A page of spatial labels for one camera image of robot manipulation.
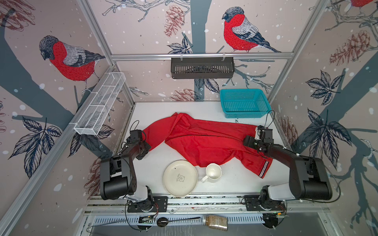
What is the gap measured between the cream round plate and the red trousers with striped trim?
3cm

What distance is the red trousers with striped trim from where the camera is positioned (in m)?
0.86

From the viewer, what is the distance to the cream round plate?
0.79m
